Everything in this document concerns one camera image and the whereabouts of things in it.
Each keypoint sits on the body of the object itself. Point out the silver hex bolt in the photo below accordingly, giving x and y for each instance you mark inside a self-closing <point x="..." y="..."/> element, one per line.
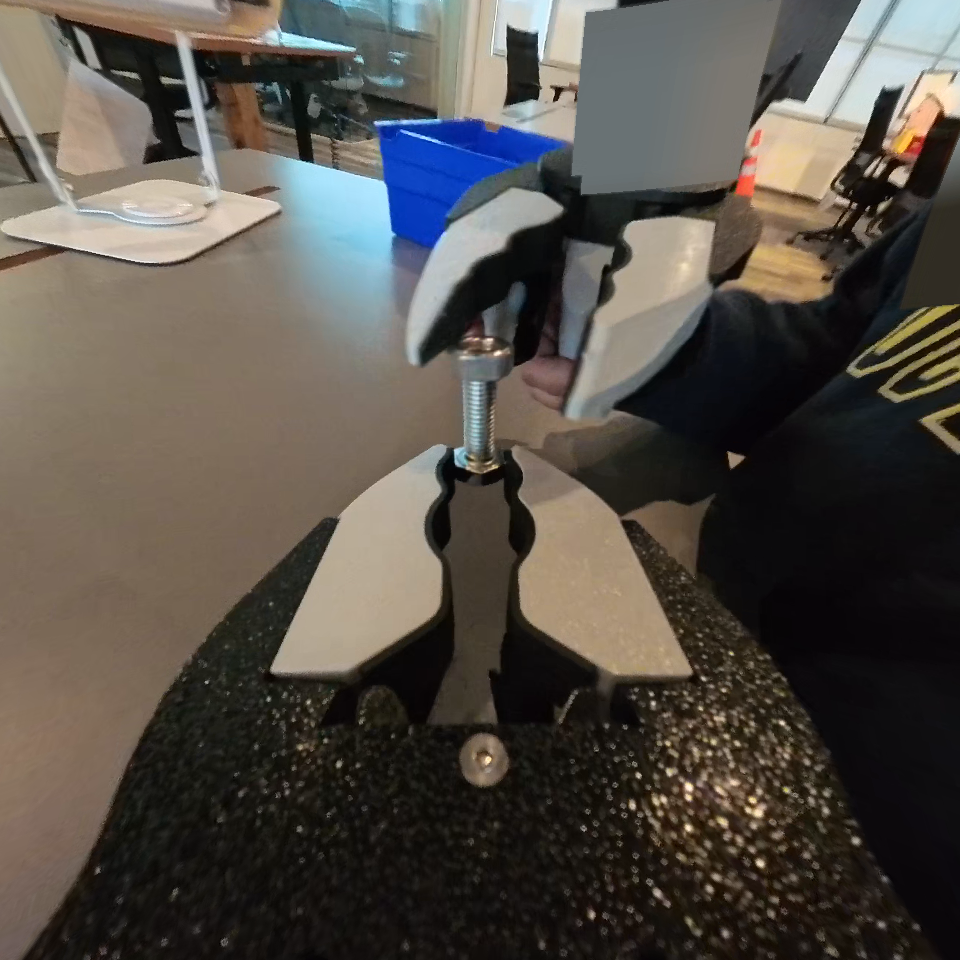
<point x="480" y="420"/>

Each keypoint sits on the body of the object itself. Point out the clear sign stand white base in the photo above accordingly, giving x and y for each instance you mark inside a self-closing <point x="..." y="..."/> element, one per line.
<point x="225" y="217"/>

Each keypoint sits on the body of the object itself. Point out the person's navy sweatshirt torso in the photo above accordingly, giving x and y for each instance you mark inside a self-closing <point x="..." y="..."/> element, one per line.
<point x="862" y="562"/>

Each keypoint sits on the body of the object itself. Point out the wooden desk black legs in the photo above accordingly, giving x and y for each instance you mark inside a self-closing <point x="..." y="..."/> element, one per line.
<point x="300" y="52"/>

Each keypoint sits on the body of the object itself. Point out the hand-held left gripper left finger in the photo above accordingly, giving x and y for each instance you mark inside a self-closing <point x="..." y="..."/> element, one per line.
<point x="367" y="585"/>

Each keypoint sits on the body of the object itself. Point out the black office chair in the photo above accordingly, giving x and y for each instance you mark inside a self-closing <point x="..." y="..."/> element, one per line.
<point x="934" y="157"/>
<point x="523" y="64"/>
<point x="870" y="165"/>

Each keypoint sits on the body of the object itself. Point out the silver hex nut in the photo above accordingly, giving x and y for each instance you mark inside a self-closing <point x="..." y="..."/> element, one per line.
<point x="480" y="473"/>

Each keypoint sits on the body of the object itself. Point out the white low cabinet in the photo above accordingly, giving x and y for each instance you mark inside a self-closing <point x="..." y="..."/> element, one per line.
<point x="795" y="150"/>

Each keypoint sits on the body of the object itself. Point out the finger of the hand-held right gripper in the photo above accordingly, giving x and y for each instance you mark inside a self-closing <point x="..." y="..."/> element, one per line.
<point x="660" y="285"/>
<point x="465" y="255"/>

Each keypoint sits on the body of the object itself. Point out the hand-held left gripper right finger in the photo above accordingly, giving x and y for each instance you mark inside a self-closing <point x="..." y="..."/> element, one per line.
<point x="592" y="592"/>

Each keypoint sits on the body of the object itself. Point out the person's right forearm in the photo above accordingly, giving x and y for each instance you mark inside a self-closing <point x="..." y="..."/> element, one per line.
<point x="750" y="360"/>

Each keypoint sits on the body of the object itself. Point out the blue plastic bin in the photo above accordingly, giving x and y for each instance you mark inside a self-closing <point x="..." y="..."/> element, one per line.
<point x="420" y="187"/>

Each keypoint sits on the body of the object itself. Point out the white bag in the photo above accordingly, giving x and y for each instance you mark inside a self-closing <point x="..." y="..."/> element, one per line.
<point x="101" y="120"/>

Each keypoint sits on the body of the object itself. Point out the orange traffic cone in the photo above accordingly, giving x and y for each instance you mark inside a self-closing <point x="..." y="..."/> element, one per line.
<point x="748" y="169"/>

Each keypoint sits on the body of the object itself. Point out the person's right hand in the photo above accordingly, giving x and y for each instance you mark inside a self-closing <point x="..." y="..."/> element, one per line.
<point x="544" y="379"/>

